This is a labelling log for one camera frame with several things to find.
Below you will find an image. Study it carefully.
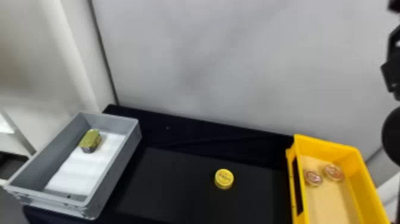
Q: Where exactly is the yellow rectangular tin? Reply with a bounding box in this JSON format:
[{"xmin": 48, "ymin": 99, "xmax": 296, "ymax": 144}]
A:
[{"xmin": 79, "ymin": 128, "xmax": 102, "ymax": 154}]

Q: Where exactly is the clear round can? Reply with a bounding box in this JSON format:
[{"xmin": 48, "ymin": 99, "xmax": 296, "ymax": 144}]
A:
[
  {"xmin": 304, "ymin": 169, "xmax": 324, "ymax": 188},
  {"xmin": 323, "ymin": 163, "xmax": 345, "ymax": 182}
]

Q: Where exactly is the yellow box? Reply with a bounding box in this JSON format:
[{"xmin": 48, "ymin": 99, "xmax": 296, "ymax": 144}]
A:
[{"xmin": 285, "ymin": 134, "xmax": 391, "ymax": 224}]

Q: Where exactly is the white foam pad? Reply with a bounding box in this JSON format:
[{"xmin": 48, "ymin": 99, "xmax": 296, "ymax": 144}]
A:
[{"xmin": 43, "ymin": 131, "xmax": 126, "ymax": 197}]

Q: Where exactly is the grey crate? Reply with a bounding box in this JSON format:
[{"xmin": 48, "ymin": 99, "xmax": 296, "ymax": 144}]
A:
[{"xmin": 4, "ymin": 112, "xmax": 143, "ymax": 220}]

